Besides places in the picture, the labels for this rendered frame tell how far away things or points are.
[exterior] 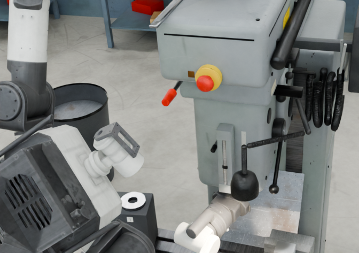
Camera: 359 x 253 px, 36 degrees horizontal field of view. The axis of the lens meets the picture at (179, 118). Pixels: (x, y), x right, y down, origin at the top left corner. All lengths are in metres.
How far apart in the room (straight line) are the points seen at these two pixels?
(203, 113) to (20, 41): 0.52
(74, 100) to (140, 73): 1.47
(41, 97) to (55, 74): 4.17
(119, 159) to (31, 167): 0.22
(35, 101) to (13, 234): 0.30
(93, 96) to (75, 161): 2.56
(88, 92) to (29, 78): 2.54
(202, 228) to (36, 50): 0.66
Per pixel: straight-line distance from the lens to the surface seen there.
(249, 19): 1.22
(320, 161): 2.07
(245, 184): 1.37
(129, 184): 3.82
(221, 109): 1.47
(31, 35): 1.29
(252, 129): 1.47
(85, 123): 3.47
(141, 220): 1.92
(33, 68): 1.29
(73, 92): 3.86
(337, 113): 1.72
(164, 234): 2.10
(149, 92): 4.88
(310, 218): 2.24
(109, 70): 5.37
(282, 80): 1.61
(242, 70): 1.24
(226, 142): 1.47
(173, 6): 1.31
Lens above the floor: 2.35
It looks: 32 degrees down
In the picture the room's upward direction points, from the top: 5 degrees counter-clockwise
